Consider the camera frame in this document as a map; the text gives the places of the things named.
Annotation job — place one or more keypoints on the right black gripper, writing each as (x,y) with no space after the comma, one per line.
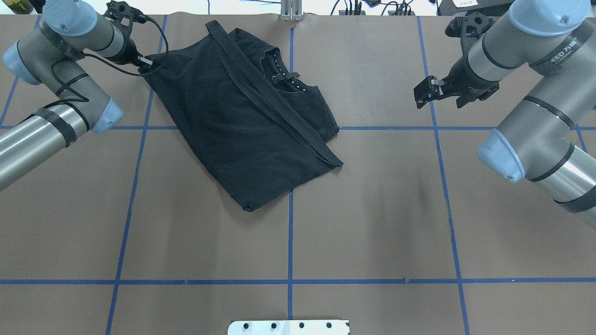
(462,78)

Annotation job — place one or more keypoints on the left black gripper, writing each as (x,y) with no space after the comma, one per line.
(126,52)

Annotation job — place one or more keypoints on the black graphic t-shirt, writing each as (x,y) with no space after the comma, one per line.
(254,125)

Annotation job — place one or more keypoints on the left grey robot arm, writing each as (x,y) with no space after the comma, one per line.
(69,31)

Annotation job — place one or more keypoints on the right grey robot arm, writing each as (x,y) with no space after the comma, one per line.
(557,41)

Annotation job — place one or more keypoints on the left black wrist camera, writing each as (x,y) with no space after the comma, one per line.
(123,16)

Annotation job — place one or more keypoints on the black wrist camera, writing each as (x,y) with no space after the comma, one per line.
(123,16)
(469,29)

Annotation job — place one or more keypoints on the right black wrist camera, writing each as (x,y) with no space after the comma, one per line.
(469,29)

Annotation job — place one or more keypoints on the aluminium profile post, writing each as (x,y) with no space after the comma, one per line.
(291,10)

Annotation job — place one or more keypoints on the white metal mount base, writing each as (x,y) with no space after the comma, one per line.
(290,327)

